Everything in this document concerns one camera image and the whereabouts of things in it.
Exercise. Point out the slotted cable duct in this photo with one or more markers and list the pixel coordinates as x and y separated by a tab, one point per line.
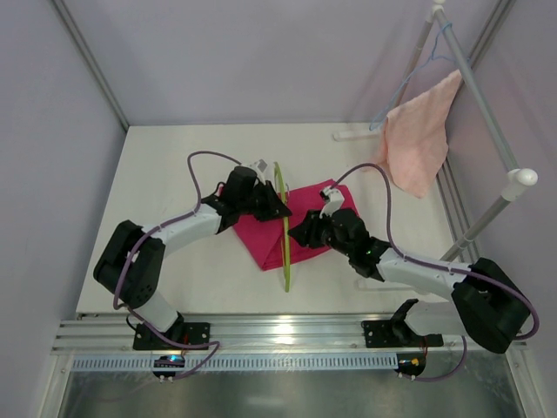
240	362

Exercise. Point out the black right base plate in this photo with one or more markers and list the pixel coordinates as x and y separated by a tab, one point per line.
393	334

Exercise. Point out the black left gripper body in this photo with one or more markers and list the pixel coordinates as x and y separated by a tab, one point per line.
265	199

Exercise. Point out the blue wire hanger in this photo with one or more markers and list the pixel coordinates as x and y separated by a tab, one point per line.
413	68

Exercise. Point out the white clothes rack frame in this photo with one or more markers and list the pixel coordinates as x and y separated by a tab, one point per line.
504	40

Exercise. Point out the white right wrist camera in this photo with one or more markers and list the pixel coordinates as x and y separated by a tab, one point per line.
333	199

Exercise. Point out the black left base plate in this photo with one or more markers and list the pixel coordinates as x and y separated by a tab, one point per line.
187	333

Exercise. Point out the electronics board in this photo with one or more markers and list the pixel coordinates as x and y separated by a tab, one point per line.
410	365
167	367

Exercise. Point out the left electronics board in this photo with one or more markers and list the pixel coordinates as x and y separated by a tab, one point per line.
167	367

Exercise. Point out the right electronics board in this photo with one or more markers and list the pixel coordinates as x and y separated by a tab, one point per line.
410	365

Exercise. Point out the aluminium front rail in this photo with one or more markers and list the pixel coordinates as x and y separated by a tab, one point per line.
98	333

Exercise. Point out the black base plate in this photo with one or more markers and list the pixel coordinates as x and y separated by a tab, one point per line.
393	334
187	333

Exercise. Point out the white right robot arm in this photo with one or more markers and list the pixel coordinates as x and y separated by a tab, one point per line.
478	301

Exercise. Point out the pink trousers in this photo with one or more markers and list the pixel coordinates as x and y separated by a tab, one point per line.
264	240

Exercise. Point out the green plastic hanger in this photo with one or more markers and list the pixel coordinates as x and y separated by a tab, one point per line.
285	243

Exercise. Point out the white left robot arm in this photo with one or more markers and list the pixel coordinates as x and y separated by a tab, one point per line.
131	263

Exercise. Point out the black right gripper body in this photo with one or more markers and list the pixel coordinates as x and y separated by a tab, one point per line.
314	227

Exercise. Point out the light pink towel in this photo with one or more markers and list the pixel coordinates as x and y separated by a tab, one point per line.
412	144

